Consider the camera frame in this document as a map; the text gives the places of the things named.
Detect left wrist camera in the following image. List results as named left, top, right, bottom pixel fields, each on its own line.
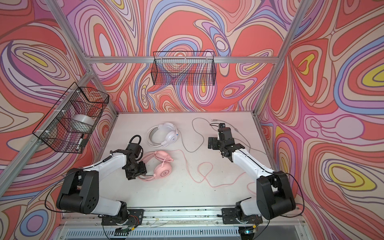
left=127, top=135, right=143, bottom=158

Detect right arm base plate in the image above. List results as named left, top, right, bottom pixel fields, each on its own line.
left=218, top=207, right=264, bottom=226

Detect black wire basket left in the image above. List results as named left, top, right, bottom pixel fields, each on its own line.
left=33, top=83, right=110, bottom=154

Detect black wire basket back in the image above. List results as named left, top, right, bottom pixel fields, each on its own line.
left=151, top=51, right=217, bottom=86

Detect white headphones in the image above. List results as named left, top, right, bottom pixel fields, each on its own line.
left=146, top=122, right=179, bottom=149

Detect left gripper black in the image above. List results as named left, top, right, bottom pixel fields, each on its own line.
left=125, top=160, right=148, bottom=180

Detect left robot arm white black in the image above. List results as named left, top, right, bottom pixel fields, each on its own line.
left=56, top=147, right=146, bottom=220

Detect silver tape roll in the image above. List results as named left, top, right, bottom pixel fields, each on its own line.
left=70, top=114, right=95, bottom=134

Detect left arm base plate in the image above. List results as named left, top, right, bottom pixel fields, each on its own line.
left=102, top=209, right=144, bottom=227

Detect pink cat-ear headphones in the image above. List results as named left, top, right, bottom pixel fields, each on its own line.
left=139, top=151, right=174, bottom=182

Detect aluminium front rail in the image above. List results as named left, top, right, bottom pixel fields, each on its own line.
left=59, top=205, right=307, bottom=229

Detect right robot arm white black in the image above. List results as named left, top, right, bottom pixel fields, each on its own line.
left=208, top=137, right=296, bottom=220

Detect black wire basket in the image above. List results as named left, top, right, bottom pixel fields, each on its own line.
left=33, top=83, right=110, bottom=154
left=151, top=51, right=217, bottom=86

